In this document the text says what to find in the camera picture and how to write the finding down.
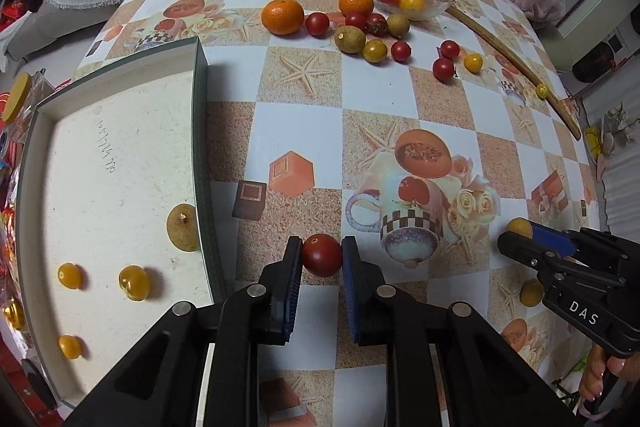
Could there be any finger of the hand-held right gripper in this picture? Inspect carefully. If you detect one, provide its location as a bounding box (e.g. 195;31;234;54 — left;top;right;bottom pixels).
497;231;557;279
530;222;583;259

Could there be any dark red cherry tomato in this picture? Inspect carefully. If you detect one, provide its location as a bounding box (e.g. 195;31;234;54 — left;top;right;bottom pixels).
365;13;389;37

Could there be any gold foil packet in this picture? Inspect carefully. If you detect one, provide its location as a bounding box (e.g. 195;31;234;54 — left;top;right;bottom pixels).
3;297;28;332

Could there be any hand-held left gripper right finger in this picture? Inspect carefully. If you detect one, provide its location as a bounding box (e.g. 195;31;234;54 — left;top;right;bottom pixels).
342;236;577;427

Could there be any yellow round lid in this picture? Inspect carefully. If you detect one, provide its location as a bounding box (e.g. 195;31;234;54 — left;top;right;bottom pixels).
1;73;32;124

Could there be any person's right hand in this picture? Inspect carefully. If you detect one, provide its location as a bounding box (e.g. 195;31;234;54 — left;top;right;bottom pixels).
579;343;640;404

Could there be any printed tablecloth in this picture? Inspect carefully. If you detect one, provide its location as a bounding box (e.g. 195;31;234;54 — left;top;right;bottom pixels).
65;0;603;427

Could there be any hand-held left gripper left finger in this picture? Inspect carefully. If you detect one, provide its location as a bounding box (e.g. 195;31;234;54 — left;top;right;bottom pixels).
65;236;304;427

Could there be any long wooden stick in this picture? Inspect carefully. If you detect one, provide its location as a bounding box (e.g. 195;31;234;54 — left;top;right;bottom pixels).
445;4;583;141

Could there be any large orange mandarin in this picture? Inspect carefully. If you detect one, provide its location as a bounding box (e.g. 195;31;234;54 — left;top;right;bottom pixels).
261;0;305;36

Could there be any white shallow tray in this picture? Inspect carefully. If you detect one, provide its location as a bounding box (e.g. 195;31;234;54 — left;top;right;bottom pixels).
15;37;227;409

